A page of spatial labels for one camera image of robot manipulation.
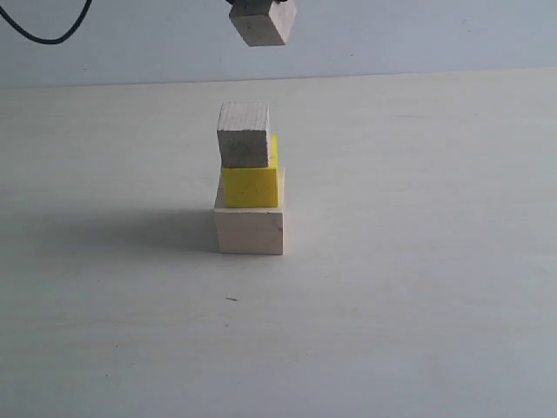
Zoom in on small wooden cube back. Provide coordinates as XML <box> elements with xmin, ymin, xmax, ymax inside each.
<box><xmin>217</xmin><ymin>102</ymin><xmax>271</xmax><ymax>168</ymax></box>

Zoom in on black cable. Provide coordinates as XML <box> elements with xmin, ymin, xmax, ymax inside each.
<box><xmin>0</xmin><ymin>0</ymin><xmax>92</xmax><ymax>45</ymax></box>

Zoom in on small wooden cube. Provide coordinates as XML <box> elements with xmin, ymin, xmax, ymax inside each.
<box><xmin>229</xmin><ymin>0</ymin><xmax>297</xmax><ymax>47</ymax></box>
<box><xmin>217</xmin><ymin>102</ymin><xmax>271</xmax><ymax>168</ymax></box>

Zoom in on large plain wooden cube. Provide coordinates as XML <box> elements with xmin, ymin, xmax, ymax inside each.
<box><xmin>212</xmin><ymin>168</ymin><xmax>285</xmax><ymax>255</ymax></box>

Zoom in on yellow wooden cube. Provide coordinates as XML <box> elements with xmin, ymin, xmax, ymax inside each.
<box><xmin>221</xmin><ymin>135</ymin><xmax>280</xmax><ymax>208</ymax></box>

